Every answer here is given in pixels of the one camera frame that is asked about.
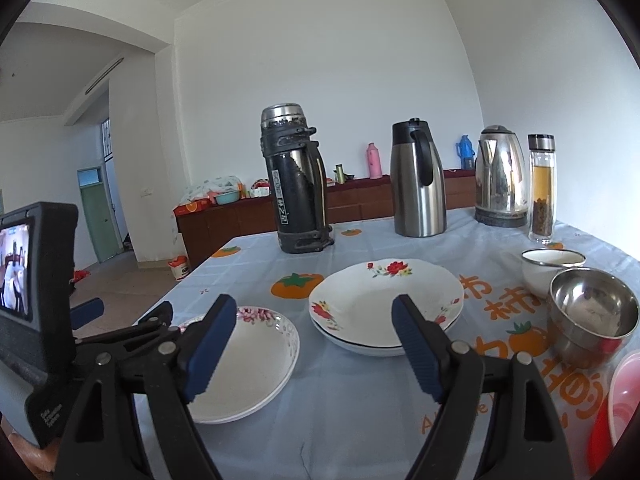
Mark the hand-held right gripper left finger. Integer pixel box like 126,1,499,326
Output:
54,294,238,480

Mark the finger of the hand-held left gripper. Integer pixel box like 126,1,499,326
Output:
70,298,105,331
75,301,174,361

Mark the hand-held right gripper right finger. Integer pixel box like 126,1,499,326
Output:
391,294,571,480

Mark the pink floral white plate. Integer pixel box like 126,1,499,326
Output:
170,306,301,426

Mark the red floral white plate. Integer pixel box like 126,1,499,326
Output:
311,310,461,358
308,258,465,348

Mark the white enamel bowl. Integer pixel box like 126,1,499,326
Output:
521,248,587,301

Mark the stainless steel bowl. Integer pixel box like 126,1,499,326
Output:
546,267,640,369

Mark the pink plastic bowl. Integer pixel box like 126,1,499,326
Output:
607,350,640,461

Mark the white plastic bucket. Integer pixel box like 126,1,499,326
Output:
167,255,192,281

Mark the green door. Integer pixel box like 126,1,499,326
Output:
77,167,123,263

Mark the light blue printed tablecloth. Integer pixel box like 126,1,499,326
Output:
132,206,640,480

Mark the orange printed box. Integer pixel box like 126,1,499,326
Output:
173,198,212,218

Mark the dark wooden sideboard cabinet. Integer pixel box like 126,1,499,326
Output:
173,170,478,271

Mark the patterned mesh food cover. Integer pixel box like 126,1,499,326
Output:
181,175,243,206

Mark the black worn thermos flask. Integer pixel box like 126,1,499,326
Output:
260,103,335,254

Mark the glass tea bottle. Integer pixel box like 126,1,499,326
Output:
527,134,557,241

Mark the pink thermos bottle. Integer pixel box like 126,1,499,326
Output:
366,142,383,179

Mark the stainless steel electric kettle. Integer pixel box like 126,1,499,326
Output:
473,125,532,229

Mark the ceiling tube lamp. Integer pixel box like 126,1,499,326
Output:
84,56,125,95

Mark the blue thermos bottle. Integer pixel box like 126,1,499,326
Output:
456,134,475,171

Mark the steel carafe with black handle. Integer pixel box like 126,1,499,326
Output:
391,118,447,238

